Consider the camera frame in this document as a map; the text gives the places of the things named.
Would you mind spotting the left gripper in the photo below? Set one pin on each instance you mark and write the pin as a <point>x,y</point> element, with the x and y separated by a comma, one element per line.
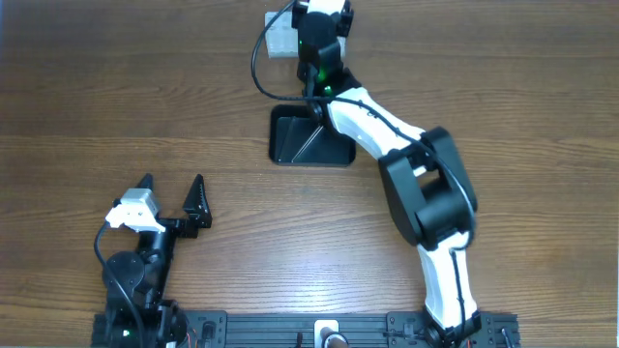
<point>181,228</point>

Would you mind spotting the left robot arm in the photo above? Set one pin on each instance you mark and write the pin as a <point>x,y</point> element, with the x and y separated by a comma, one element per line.
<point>140,280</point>

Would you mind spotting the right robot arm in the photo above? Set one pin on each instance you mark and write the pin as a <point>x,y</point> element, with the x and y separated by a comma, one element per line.
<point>425,193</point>

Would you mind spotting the black tray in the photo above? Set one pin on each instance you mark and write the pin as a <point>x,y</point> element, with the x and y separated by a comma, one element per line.
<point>338,154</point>

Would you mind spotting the white test tube rack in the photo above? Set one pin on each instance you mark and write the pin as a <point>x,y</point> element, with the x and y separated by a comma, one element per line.
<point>280,38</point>

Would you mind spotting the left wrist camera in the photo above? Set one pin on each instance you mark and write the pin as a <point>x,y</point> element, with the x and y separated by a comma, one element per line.
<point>138,210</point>

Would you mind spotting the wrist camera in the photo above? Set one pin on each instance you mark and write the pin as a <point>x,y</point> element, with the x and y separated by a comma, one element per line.
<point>326,6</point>
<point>138,210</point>

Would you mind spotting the mounting rail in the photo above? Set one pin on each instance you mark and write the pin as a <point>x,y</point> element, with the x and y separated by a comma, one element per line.
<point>271,331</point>

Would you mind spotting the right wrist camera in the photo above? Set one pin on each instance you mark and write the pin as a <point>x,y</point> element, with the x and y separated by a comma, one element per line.
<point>326,6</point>

